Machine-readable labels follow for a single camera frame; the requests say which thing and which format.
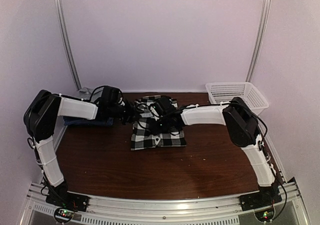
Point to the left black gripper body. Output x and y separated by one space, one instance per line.
125 113

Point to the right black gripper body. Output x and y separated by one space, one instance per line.
165 126

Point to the blue plaid shirt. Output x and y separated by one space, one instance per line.
75 121

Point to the black white checkered shirt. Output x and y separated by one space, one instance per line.
142 137

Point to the grey shirt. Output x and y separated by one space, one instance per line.
85 91

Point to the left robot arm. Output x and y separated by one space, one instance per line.
41 116

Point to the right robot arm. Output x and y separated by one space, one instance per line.
241 123

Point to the white plastic basket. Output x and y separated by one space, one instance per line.
223 92

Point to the left circuit board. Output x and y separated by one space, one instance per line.
63 215

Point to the circuit board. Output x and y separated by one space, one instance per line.
63 215
264 215

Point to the right circuit board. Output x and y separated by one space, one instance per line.
264 215

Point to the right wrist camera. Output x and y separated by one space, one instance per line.
162 106

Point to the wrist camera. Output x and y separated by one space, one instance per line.
162 106
109 96

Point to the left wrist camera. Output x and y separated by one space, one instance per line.
109 96

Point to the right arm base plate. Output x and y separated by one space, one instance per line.
259 200

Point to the left aluminium frame post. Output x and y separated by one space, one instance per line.
66 44

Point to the aluminium frame post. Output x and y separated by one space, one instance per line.
263 21
66 44

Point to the aluminium front rail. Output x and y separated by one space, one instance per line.
221 210

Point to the right aluminium frame post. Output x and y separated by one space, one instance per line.
263 21

